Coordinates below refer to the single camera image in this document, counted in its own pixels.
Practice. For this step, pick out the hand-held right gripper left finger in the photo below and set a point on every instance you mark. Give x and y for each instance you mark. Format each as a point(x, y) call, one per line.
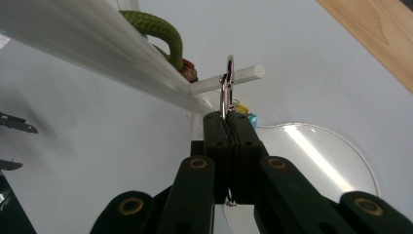
point(216, 152)

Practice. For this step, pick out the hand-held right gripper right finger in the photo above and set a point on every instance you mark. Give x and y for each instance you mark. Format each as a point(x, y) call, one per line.
point(245, 156)

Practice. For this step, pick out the white peg stand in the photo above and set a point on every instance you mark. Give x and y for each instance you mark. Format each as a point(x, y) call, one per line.
point(97, 42)

